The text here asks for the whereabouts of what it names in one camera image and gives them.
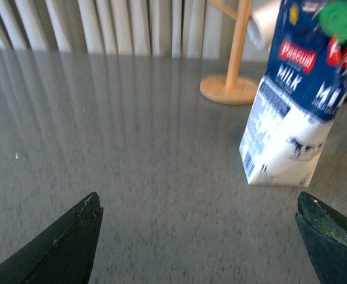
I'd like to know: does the white enamel mug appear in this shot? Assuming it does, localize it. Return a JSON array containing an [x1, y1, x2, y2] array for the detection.
[[247, 1, 281, 51]]

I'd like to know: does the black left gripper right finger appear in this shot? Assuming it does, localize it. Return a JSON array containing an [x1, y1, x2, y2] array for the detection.
[[295, 191, 347, 283]]

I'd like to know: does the blue white milk carton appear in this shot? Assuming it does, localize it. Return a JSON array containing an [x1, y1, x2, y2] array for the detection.
[[239, 1, 347, 187]]

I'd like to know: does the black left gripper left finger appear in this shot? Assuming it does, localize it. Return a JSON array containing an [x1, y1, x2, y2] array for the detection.
[[0, 192, 104, 283]]

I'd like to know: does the wooden mug tree stand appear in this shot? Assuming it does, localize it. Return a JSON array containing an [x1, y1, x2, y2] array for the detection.
[[200, 0, 258, 105]]

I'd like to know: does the beige pleated curtain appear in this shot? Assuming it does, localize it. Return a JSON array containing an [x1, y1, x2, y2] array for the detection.
[[0, 0, 347, 64]]

